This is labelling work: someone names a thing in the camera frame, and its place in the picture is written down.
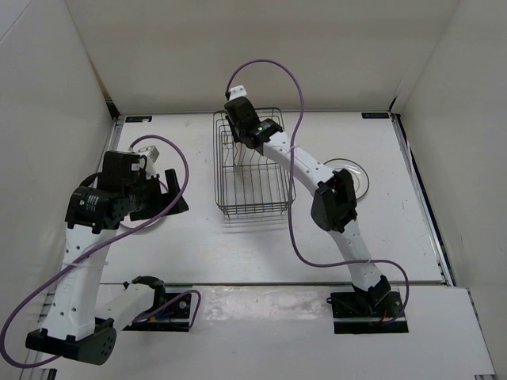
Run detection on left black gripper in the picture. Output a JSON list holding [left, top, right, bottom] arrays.
[[123, 169, 189, 221]]

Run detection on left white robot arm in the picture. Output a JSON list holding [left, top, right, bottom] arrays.
[[25, 165, 196, 365]]

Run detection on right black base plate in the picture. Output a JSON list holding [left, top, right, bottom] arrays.
[[326, 291, 409, 335]]

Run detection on table label sticker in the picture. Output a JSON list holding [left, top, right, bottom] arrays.
[[124, 116, 152, 123], [361, 112, 390, 120]]

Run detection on right table label sticker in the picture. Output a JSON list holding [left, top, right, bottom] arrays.
[[361, 112, 390, 120]]

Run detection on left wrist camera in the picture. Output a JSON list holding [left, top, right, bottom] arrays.
[[97, 146, 159, 193]]

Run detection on pink patterned plate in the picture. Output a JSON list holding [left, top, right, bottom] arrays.
[[120, 216, 161, 233], [233, 143, 248, 167]]

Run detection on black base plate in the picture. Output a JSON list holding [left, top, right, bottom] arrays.
[[124, 288, 195, 333], [326, 291, 409, 335]]

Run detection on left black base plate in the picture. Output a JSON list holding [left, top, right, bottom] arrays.
[[124, 288, 195, 333]]

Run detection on metal wire dish rack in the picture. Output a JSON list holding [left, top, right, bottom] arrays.
[[213, 111, 289, 218]]

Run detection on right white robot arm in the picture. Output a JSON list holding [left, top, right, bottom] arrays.
[[227, 116, 391, 317]]

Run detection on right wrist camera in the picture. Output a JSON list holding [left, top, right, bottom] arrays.
[[224, 85, 260, 140]]

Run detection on white plate with dark rim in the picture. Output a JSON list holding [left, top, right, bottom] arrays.
[[324, 158, 370, 201]]

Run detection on left table label sticker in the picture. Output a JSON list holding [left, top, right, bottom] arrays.
[[124, 116, 152, 123]]

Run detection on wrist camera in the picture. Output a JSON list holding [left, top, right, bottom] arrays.
[[97, 146, 159, 193], [224, 85, 260, 140]]

